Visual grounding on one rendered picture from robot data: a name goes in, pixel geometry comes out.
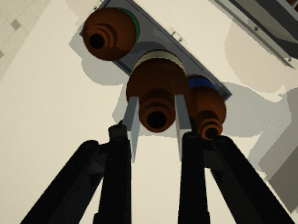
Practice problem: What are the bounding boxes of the brown bottle with blue label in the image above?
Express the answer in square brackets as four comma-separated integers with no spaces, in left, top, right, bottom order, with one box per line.
[187,75,227,140]

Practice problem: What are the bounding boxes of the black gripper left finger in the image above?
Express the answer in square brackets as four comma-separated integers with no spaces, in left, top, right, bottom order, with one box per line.
[20,97,140,224]

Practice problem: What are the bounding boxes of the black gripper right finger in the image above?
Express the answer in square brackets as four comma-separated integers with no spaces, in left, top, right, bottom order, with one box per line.
[175,95,295,224]

